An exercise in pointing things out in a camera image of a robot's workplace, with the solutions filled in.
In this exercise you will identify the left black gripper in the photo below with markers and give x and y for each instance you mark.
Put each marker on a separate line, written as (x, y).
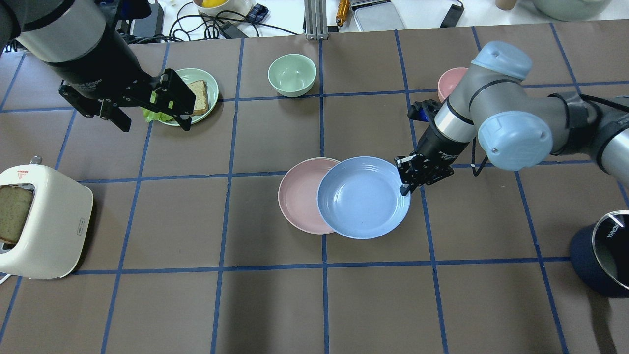
(104, 67)

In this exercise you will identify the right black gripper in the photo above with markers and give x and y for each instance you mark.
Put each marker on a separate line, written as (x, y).
(439, 146)

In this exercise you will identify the blue plate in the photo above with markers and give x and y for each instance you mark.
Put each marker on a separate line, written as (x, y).
(360, 198)

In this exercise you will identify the pink plate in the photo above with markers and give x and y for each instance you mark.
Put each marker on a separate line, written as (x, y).
(297, 195)

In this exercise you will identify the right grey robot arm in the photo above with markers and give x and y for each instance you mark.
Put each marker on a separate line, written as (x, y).
(516, 131)

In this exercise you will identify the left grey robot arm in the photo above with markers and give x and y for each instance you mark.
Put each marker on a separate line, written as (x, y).
(100, 74)

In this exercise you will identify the green lettuce leaf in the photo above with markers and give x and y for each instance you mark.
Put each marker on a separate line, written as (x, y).
(156, 116)

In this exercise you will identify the bread slice on plate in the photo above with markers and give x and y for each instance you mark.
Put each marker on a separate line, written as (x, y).
(199, 88)

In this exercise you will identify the green plate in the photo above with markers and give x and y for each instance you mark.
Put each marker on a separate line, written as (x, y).
(189, 75)

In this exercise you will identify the black laptop power brick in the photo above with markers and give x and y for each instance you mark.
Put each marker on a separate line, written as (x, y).
(149, 26)

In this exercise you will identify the pink bowl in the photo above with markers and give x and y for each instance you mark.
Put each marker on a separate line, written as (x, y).
(448, 81)

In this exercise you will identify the bowl with toy fruit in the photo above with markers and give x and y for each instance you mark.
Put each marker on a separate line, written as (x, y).
(213, 7)

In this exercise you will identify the cream toaster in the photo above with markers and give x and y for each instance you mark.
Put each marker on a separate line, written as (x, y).
(54, 233)

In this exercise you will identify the green bowl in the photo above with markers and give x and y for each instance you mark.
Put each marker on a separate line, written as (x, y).
(292, 75)

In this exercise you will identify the toast in toaster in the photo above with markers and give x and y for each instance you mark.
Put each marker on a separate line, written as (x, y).
(15, 205)

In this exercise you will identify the dark blue pot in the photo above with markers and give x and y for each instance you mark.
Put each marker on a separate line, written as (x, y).
(599, 254)

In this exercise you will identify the aluminium frame post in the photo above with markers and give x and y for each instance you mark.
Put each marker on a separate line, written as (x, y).
(316, 20)

